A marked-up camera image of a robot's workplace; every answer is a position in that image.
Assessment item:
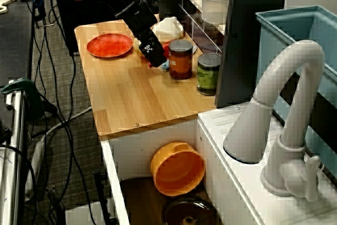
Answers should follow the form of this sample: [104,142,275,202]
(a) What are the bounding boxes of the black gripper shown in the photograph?
[115,0,168,68]

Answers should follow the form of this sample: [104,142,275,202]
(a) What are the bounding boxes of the brown toy food can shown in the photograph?
[168,39,194,81]

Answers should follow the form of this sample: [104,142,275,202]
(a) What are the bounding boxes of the red toy pepper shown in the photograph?
[147,41,171,68]

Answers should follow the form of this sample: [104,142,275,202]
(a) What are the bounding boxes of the white plastic shaker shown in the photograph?
[151,16,186,43]

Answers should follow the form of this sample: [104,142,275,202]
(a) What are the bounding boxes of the red round plate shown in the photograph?
[87,33,134,58]

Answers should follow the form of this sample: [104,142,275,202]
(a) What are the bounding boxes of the green toy peas can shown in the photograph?
[196,52,222,96]

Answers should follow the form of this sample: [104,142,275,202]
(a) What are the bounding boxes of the large white lidded jar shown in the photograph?
[200,0,233,24]

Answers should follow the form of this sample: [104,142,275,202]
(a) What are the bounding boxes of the black equipment box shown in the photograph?
[52,0,127,56]

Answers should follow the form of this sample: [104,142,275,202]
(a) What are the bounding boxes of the orange toy pot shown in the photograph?
[150,141,206,198]

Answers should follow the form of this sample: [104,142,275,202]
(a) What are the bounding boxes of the green clamp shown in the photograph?
[1,77,46,121]

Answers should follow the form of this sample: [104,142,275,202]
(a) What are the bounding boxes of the blue plastic bin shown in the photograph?
[255,5,337,183]

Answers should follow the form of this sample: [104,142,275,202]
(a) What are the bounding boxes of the white toy sink unit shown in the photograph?
[101,101,337,225]

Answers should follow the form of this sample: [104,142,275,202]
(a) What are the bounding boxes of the white toy faucet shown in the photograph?
[223,40,326,202]

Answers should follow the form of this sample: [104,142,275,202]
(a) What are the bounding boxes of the grey cable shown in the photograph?
[31,106,93,139]

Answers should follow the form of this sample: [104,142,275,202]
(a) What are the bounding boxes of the black cable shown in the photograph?
[39,0,98,225]
[0,144,39,225]

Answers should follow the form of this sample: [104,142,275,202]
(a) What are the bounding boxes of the black door handle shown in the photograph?
[92,169,112,225]

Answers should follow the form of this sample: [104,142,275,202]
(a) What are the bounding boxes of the silver metal rail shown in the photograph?
[0,80,26,225]

